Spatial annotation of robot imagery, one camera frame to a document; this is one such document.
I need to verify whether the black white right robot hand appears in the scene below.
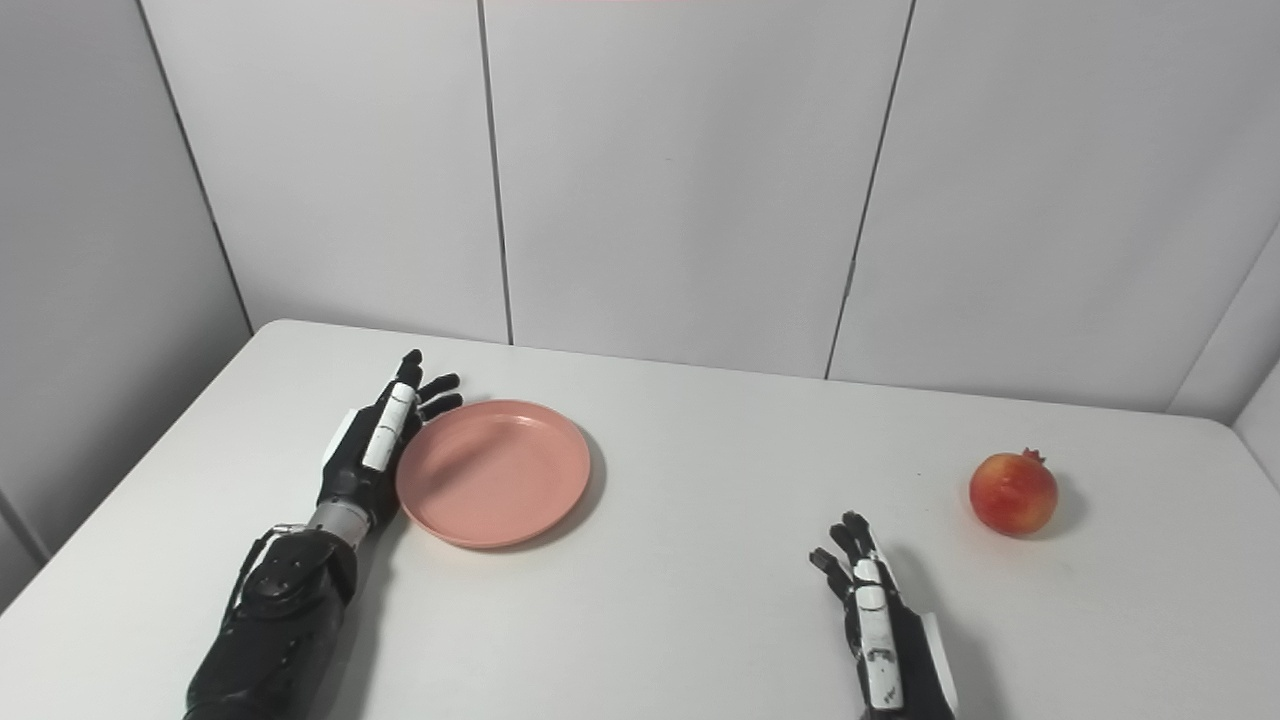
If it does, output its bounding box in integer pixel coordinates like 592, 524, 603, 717
810, 511, 959, 720

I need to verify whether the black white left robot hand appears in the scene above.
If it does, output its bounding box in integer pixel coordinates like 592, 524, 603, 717
316, 350, 464, 531

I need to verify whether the pink round plate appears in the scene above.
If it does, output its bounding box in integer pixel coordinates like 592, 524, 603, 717
395, 400, 592, 549

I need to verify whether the red yellow pomegranate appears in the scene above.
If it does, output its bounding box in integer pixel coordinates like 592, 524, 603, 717
969, 449, 1059, 538

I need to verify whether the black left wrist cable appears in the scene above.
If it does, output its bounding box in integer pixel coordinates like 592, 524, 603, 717
222, 523, 306, 626

